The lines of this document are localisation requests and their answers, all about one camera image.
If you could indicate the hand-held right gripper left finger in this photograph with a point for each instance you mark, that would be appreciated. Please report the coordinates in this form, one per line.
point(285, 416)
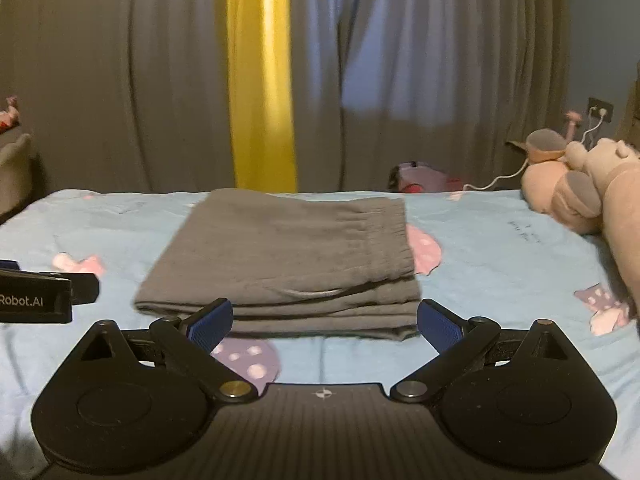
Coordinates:
point(212, 322)

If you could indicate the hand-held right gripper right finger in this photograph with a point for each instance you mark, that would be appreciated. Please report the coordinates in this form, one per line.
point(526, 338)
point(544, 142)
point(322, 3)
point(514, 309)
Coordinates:
point(439, 322)

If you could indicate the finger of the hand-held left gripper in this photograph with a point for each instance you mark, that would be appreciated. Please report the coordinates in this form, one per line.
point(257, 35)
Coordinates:
point(7, 264)
point(85, 288)

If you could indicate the grey pants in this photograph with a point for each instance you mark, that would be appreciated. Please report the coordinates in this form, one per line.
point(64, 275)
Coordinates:
point(280, 255)

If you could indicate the light blue printed bed sheet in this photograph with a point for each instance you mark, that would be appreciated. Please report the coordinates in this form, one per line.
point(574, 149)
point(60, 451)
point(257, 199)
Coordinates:
point(500, 260)

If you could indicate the grey cushion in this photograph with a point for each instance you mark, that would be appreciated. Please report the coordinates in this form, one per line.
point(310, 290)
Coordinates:
point(17, 175)

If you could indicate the pink and black bag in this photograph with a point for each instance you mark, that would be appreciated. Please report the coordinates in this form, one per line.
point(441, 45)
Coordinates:
point(425, 176)

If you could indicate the small pink stuffed toy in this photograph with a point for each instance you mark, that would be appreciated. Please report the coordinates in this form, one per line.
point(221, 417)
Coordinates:
point(7, 115)

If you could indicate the pink and grey plush toy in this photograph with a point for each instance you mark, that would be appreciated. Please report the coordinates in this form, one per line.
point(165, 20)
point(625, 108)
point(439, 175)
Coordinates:
point(575, 195)

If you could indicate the grey curtain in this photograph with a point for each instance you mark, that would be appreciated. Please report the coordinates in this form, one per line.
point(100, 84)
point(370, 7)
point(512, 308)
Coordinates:
point(125, 85)

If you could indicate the small pink figure toy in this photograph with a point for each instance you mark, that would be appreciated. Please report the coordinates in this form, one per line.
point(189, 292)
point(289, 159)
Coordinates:
point(572, 122)

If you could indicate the yellow curtain panel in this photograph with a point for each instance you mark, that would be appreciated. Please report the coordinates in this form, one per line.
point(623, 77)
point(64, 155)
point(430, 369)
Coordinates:
point(260, 85)

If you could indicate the wall socket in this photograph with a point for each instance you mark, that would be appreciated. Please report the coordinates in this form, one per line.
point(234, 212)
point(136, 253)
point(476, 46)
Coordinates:
point(601, 109)

